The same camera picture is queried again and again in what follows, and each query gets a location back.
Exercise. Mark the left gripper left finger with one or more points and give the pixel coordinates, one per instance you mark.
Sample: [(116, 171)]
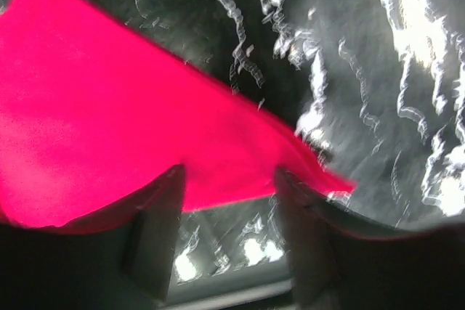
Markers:
[(149, 252)]

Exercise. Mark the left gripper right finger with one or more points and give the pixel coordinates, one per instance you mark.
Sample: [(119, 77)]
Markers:
[(316, 278)]

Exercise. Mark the magenta t shirt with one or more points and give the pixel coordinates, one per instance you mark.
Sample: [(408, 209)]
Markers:
[(91, 112)]

